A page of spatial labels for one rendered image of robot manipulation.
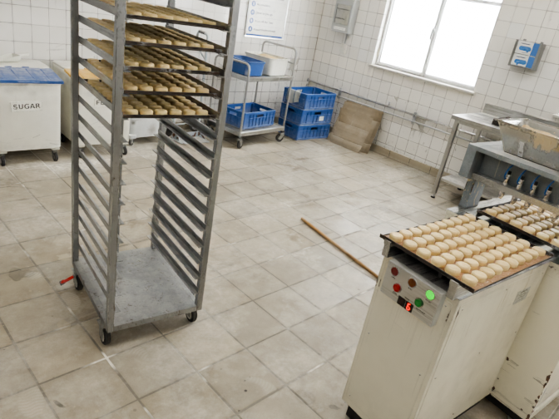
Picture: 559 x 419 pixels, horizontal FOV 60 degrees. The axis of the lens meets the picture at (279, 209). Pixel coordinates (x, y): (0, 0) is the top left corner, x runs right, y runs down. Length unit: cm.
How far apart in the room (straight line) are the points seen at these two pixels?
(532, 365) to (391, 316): 81
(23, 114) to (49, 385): 262
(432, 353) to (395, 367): 20
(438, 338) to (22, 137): 365
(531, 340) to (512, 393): 29
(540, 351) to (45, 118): 388
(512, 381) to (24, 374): 218
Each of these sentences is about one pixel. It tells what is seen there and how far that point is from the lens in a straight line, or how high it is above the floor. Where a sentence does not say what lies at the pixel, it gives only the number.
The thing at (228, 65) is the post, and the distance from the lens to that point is 208.
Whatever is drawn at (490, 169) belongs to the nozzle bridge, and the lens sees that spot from 249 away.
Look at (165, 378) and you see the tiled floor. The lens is 237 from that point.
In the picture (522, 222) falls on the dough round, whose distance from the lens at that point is 242.
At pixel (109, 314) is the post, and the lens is 236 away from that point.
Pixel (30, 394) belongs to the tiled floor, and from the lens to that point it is 236.
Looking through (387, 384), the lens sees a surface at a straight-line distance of 208.
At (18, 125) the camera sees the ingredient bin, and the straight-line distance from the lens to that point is 448.
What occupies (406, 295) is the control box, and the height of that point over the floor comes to 75.
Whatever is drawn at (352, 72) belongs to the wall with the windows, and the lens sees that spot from 671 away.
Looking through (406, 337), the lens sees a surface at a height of 58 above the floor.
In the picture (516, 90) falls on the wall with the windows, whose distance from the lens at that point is 567.
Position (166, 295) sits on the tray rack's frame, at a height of 15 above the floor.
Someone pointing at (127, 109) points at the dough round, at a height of 115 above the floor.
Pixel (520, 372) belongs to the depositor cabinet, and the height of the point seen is 29.
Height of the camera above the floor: 166
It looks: 24 degrees down
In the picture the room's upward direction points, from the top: 11 degrees clockwise
